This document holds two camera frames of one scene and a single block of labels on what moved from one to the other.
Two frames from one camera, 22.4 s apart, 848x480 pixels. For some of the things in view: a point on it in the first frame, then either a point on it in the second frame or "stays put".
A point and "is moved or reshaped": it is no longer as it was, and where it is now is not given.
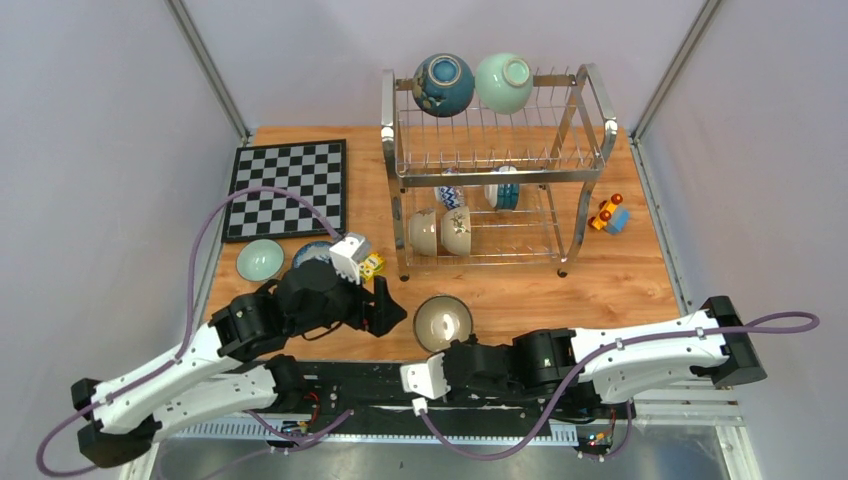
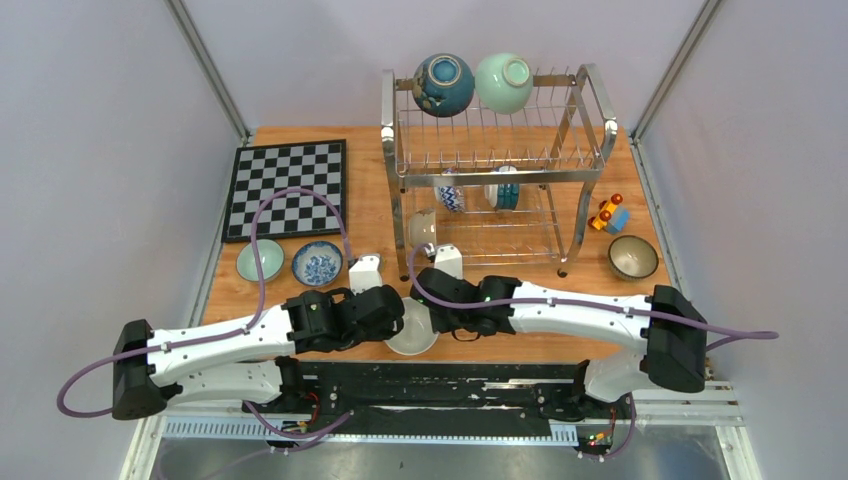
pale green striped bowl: [260, 260] stays put
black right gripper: [471, 342] to [441, 325]
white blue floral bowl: [310, 250] stays put
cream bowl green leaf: [456, 230] to [417, 334]
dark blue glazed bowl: [443, 85] stays put
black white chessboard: [316, 171] stays put
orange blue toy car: [611, 216] stays put
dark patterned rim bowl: [440, 320] is moved or reshaped
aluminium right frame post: [674, 66] stays put
